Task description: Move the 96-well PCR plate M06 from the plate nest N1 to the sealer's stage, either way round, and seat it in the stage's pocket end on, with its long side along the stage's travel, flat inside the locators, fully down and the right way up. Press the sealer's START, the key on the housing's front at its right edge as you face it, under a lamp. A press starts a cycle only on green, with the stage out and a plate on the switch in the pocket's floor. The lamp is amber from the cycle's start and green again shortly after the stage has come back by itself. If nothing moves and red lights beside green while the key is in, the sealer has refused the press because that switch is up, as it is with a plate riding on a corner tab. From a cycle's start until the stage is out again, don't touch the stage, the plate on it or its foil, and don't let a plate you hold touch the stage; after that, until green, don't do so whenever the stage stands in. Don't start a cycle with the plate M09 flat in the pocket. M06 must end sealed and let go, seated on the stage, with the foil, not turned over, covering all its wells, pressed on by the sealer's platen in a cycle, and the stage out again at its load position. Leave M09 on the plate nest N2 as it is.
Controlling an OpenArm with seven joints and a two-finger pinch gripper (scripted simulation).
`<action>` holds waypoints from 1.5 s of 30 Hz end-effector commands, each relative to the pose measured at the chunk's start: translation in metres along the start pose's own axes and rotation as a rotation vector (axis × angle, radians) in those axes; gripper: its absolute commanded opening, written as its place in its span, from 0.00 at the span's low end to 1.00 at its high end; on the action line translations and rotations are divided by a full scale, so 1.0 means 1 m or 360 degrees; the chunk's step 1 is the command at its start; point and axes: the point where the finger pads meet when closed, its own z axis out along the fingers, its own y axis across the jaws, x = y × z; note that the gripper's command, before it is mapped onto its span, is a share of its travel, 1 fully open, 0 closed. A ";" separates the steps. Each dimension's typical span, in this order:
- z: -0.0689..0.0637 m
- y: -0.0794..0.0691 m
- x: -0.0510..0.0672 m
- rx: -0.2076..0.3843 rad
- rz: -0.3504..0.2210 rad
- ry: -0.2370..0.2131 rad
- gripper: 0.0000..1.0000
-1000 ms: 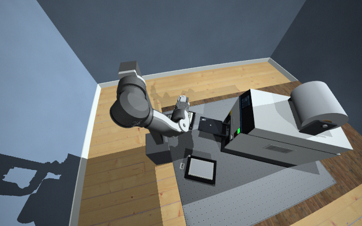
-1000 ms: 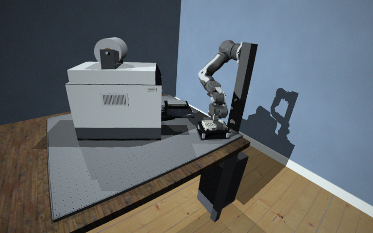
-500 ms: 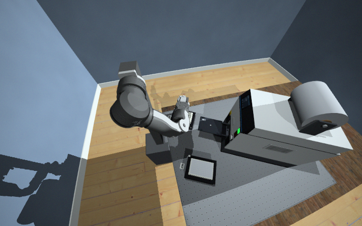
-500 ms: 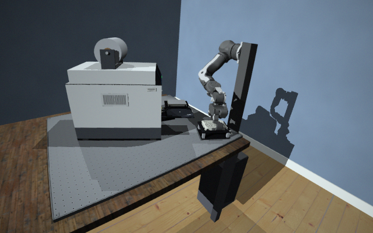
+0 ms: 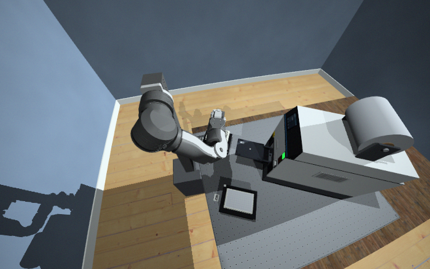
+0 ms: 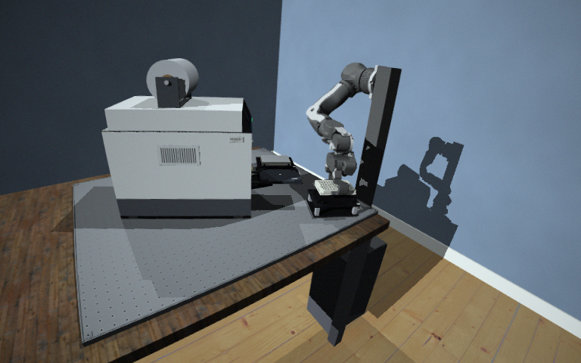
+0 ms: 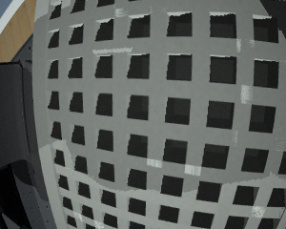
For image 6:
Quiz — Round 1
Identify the black rectangular frame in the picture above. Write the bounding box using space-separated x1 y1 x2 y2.
306 188 361 218
256 157 296 171

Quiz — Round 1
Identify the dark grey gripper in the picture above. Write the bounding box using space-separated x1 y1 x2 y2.
324 151 357 195

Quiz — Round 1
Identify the grey cylinder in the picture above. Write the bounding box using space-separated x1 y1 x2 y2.
146 58 199 100

